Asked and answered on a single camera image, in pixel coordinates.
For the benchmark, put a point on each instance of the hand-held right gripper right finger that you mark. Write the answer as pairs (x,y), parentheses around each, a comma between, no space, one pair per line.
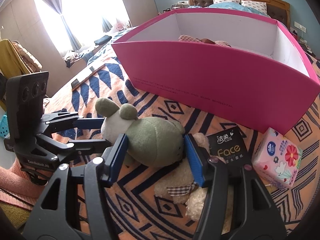
(195,161)

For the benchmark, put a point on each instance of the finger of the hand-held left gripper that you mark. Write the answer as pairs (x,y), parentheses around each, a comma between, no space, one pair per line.
(91,122)
(92,145)

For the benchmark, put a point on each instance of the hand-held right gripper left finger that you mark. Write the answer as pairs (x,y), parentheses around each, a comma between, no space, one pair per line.
(120,156)

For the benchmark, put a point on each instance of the cream teddy bear plaid bow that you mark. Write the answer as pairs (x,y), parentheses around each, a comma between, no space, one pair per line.
(175,178)

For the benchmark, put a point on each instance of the green frog plush toy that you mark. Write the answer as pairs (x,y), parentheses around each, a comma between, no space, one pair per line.
(150,142)

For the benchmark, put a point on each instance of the pink floral tissue packet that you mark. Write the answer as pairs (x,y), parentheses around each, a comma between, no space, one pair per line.
(275,160)

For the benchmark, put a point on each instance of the pink cardboard box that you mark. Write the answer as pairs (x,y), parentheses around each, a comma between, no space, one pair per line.
(200,80)

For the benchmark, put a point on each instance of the person's left forearm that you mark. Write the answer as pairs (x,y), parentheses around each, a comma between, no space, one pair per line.
(15,185)

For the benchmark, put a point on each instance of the blue plastic basket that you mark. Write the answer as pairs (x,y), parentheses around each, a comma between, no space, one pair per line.
(5,127)

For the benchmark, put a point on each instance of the black tissue packet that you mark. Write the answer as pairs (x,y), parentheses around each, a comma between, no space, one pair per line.
(230,150)

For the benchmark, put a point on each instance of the wooden stick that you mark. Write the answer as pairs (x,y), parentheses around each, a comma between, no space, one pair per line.
(92,73)

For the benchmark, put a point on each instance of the yellow garment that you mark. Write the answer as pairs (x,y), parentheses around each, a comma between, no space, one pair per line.
(7,60)

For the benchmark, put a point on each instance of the pink quilted garment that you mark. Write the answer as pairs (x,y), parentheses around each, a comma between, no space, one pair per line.
(27,57)

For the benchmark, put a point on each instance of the orange blue patterned blanket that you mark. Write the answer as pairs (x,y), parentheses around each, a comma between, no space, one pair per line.
(142,205)

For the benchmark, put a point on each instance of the pile of mixed clothes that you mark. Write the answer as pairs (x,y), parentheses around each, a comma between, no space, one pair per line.
(72,58)

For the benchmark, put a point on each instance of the black folded cloth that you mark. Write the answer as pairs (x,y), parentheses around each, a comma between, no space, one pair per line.
(102,40)

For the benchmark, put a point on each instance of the grey window curtain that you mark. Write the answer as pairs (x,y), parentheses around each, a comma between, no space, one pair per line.
(53,2)
(107,24)

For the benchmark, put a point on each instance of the pink knit teddy bear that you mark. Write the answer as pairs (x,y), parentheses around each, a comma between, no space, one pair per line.
(186,38)

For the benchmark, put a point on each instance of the light blue duvet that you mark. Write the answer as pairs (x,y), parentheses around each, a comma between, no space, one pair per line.
(225,7)

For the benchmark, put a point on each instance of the wooden bed headboard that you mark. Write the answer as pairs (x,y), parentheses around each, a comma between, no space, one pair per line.
(277,12)

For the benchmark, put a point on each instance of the white wall socket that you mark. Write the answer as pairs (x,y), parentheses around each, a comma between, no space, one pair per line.
(299,26)

